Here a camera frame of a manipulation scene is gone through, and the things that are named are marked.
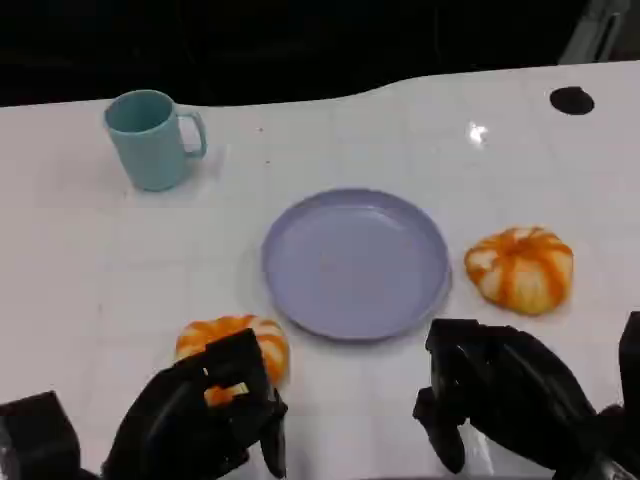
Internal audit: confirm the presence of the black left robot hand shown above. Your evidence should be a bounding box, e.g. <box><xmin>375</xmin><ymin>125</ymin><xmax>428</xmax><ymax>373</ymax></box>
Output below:
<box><xmin>101</xmin><ymin>327</ymin><xmax>291</xmax><ymax>480</ymax></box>

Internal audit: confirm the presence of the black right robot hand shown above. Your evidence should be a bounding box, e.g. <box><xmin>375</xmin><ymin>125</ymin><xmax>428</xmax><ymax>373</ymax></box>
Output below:
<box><xmin>412</xmin><ymin>318</ymin><xmax>601</xmax><ymax>475</ymax></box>

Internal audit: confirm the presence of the orange and white bread roll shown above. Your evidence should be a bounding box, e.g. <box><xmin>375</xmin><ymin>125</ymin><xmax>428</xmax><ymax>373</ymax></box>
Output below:
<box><xmin>175</xmin><ymin>314</ymin><xmax>291</xmax><ymax>408</ymax></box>
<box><xmin>463</xmin><ymin>225</ymin><xmax>575</xmax><ymax>317</ymax></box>

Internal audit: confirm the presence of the lilac plate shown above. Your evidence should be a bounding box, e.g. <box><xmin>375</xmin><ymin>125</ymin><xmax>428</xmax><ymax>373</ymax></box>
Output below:
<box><xmin>260</xmin><ymin>187</ymin><xmax>454</xmax><ymax>344</ymax></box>

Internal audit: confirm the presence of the pale green mug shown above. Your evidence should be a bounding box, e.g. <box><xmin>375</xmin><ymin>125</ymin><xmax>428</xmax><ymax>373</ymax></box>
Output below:
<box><xmin>103</xmin><ymin>89</ymin><xmax>208</xmax><ymax>193</ymax></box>

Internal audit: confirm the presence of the black round table grommet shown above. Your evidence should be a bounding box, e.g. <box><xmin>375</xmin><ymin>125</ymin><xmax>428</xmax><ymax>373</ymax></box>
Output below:
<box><xmin>549</xmin><ymin>86</ymin><xmax>596</xmax><ymax>117</ymax></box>

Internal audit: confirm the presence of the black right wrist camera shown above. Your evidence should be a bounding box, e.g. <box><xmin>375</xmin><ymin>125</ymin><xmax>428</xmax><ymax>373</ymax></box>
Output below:
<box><xmin>617</xmin><ymin>310</ymin><xmax>640</xmax><ymax>416</ymax></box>

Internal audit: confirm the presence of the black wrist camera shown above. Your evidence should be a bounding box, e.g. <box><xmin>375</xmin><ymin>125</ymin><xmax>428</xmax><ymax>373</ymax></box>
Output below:
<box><xmin>617</xmin><ymin>310</ymin><xmax>640</xmax><ymax>416</ymax></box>
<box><xmin>0</xmin><ymin>390</ymin><xmax>82</xmax><ymax>480</ymax></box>

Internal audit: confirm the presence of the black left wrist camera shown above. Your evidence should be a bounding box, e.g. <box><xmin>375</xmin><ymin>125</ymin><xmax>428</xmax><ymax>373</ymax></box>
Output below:
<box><xmin>0</xmin><ymin>390</ymin><xmax>82</xmax><ymax>480</ymax></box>

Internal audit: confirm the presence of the silver metal frame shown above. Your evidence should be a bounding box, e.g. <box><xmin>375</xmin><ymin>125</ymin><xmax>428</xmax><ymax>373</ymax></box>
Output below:
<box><xmin>556</xmin><ymin>0</ymin><xmax>640</xmax><ymax>65</ymax></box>

